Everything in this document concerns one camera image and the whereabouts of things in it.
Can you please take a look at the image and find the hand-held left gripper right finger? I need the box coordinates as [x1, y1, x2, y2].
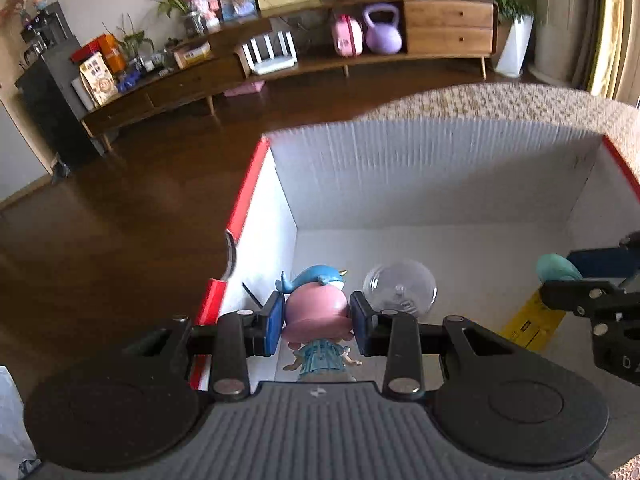
[349, 291, 531, 401]

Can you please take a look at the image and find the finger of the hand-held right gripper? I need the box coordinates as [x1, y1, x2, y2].
[567, 232, 640, 281]
[539, 279, 640, 317]

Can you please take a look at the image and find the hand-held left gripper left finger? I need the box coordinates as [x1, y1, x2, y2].
[122, 291, 286, 403]

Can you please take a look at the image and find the teal toy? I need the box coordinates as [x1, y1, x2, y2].
[536, 253, 583, 286]

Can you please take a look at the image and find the pink-haired doll figurine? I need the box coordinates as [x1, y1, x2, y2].
[275, 266, 363, 383]

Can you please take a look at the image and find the red and white cardboard box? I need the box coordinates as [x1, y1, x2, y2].
[190, 115, 640, 396]

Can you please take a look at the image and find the clear plastic ball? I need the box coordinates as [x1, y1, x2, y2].
[362, 259, 438, 318]

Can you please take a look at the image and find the floral lace tablecloth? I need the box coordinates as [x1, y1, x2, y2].
[357, 82, 640, 480]

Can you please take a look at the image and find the white planter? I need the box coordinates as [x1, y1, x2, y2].
[495, 14, 535, 79]

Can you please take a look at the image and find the flat pink box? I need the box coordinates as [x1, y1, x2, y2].
[223, 80, 266, 97]

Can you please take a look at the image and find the yellow curtain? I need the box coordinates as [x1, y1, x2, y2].
[587, 0, 626, 98]

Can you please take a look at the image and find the white router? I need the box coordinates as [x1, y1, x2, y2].
[241, 31, 299, 77]

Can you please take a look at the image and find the small cardboard box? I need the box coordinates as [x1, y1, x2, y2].
[172, 41, 213, 70]

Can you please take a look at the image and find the white plastic bag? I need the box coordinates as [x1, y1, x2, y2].
[0, 366, 41, 480]

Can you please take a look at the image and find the wooden TV cabinet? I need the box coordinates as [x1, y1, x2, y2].
[80, 0, 501, 153]

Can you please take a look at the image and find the pink toy suitcase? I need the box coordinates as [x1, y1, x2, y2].
[331, 14, 364, 57]

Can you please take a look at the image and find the purple kettlebell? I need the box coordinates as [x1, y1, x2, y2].
[362, 4, 404, 54]

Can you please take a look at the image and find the snack bag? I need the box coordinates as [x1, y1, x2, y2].
[79, 52, 120, 107]

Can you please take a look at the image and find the black cabinet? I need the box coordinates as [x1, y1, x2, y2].
[15, 35, 103, 171]

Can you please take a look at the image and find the small potted plant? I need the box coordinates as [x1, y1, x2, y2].
[152, 0, 206, 38]
[102, 15, 156, 71]

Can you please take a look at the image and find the orange box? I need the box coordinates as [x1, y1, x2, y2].
[70, 34, 128, 73]

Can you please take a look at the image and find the black coffee machine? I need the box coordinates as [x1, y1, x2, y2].
[20, 1, 68, 56]

